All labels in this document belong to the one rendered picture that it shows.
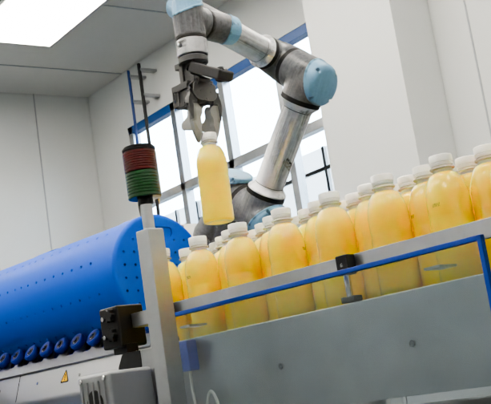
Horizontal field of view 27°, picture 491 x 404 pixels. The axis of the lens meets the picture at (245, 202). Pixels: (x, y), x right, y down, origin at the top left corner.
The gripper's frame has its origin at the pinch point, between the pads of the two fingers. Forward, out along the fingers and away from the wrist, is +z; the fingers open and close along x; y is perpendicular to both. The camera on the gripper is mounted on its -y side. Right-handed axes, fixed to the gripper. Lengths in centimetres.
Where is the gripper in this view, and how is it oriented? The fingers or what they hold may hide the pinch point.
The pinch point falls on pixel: (207, 136)
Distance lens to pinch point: 235.7
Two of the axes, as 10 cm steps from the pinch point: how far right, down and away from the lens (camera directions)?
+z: 1.2, 9.8, -1.8
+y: -6.6, 2.2, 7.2
